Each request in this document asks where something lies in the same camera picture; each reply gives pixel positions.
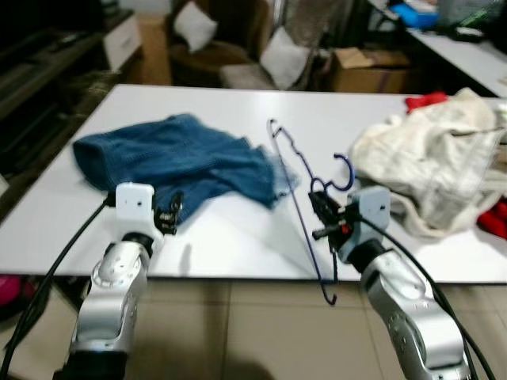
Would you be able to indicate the purple clothes hanger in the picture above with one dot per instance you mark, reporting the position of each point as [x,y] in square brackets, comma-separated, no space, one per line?
[353,172]

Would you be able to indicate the blue knit garment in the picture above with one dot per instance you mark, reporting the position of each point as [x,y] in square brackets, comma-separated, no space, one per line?
[182,154]

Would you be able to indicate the cream hooded garment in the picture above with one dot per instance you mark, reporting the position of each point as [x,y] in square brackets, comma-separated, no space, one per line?
[420,150]

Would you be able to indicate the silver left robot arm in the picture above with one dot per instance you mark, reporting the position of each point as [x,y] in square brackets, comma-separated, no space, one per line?
[111,293]

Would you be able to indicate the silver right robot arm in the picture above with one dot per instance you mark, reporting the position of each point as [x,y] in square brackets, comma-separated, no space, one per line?
[404,309]

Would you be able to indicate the white table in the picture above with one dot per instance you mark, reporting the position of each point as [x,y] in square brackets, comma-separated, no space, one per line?
[238,237]

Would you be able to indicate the open cardboard box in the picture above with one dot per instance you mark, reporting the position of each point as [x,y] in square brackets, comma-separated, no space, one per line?
[368,77]

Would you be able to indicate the red cloth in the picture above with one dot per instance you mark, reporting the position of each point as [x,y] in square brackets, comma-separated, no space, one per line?
[428,100]
[495,218]

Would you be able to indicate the white pillow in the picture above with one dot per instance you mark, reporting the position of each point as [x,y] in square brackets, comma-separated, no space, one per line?
[283,57]
[196,26]

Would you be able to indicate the grey throw blanket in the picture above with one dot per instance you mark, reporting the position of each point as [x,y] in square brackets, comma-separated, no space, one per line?
[325,24]

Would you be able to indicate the brown armchair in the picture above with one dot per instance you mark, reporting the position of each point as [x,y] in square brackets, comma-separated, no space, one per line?
[238,32]

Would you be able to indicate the long white desk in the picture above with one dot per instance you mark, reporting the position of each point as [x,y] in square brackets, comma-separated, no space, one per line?
[467,59]

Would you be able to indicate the blue bag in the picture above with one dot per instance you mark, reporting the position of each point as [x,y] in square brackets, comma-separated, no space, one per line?
[416,16]

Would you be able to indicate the grey mesh basket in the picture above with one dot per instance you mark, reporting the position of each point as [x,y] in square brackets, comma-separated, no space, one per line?
[471,16]

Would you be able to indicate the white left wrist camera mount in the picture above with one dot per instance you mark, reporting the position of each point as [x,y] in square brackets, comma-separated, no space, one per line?
[135,206]

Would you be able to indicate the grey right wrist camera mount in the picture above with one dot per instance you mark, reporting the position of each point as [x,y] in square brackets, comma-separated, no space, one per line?
[372,207]

